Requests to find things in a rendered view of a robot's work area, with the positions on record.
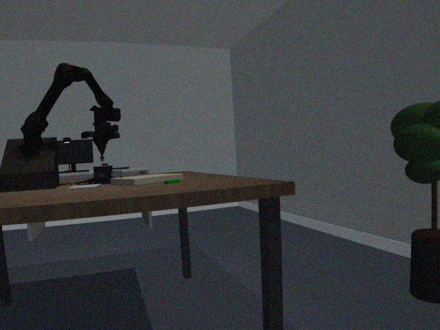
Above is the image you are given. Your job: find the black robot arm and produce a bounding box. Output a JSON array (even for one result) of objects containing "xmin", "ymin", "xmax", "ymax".
[{"xmin": 21, "ymin": 63, "xmax": 121, "ymax": 152}]

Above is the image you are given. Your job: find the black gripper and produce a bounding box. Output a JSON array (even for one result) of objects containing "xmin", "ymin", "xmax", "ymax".
[{"xmin": 81, "ymin": 120, "xmax": 120, "ymax": 154}]

